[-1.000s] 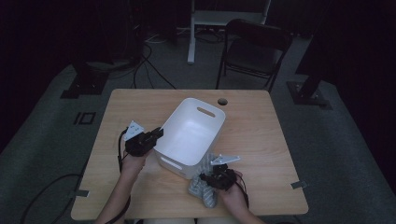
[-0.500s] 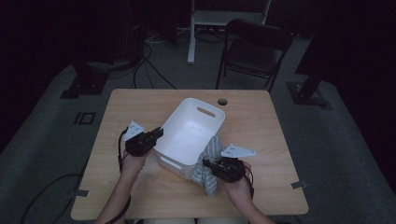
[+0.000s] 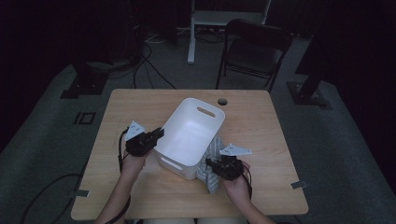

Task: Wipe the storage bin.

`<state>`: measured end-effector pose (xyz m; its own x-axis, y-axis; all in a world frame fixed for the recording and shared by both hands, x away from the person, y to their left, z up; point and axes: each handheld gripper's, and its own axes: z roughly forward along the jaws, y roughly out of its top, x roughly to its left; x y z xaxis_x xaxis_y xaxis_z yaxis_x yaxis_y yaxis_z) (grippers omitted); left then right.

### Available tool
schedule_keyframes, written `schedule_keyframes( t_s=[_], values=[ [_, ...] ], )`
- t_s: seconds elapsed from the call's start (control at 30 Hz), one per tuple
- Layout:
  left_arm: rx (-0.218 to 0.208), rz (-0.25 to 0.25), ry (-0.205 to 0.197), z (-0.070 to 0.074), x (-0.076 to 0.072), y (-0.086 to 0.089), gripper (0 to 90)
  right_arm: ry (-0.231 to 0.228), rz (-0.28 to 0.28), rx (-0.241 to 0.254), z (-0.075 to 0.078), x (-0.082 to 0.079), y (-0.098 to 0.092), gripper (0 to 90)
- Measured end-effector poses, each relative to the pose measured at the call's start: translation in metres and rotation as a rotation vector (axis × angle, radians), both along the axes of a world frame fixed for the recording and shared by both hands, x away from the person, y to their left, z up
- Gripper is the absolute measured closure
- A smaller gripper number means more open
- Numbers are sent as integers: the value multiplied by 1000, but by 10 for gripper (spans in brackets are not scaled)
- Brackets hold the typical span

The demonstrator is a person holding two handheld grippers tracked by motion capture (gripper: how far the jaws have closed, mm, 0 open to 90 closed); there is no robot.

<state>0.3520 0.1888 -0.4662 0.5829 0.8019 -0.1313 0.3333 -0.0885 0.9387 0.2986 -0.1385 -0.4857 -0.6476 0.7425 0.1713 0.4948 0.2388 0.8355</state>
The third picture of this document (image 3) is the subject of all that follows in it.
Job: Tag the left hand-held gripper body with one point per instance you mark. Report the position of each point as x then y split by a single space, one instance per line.
138 145

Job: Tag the black folding chair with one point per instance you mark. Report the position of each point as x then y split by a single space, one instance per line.
255 53

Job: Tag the white metal desk frame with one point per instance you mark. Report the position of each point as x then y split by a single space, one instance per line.
218 18

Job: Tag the person's left hand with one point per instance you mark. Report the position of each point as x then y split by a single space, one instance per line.
135 166

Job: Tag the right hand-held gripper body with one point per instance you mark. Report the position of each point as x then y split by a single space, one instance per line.
229 168

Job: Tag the person's right hand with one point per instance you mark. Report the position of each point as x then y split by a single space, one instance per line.
238 186

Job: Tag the black stand with base plate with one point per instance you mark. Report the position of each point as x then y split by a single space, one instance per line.
308 95
87 82

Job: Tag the white plastic bin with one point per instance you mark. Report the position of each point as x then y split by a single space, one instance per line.
190 137

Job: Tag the grey tape strip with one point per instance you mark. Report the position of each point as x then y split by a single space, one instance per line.
81 193
299 184

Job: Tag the grey striped towel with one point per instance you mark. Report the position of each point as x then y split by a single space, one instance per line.
213 183

